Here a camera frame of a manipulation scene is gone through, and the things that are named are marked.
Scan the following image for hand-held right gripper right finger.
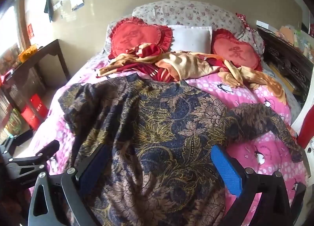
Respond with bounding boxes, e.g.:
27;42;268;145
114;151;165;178
210;144;308;226

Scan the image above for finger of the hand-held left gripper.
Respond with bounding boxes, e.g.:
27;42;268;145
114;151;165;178
0;140;60;188

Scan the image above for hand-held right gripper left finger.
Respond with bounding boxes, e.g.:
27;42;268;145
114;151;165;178
28;143;110;226

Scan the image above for blue gold paisley garment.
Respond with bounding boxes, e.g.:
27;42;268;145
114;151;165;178
58;73;303;226

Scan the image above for pink penguin print blanket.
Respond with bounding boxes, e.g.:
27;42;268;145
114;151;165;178
25;58;310;226

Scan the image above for red paper bag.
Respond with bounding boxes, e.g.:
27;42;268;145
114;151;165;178
21;94;48;131

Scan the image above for orange plastic basket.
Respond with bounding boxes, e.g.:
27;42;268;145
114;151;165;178
18;45;40;63

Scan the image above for dark wooden desk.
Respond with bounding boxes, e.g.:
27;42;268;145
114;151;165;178
0;39;70;118

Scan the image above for orange and red blanket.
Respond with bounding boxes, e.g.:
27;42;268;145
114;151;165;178
96;43;287;104

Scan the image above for red heart pillow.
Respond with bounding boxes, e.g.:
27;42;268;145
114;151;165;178
108;17;173;60
211;28;263;71

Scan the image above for carved dark wooden cabinet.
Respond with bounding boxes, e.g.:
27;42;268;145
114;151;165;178
256;26;314;96

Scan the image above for white pillow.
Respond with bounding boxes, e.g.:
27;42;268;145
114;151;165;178
168;25;213;53

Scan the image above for window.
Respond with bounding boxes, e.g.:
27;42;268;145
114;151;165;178
0;5;25;52

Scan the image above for pile of packets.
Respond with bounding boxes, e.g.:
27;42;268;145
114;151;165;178
276;24;314;58

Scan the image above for red patterned tasselled cloth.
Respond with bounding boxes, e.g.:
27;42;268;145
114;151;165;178
235;13;257;35

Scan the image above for dark hanging cloth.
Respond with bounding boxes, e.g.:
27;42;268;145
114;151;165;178
44;0;54;22

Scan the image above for floral print pillow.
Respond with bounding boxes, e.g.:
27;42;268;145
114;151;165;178
103;0;264;55

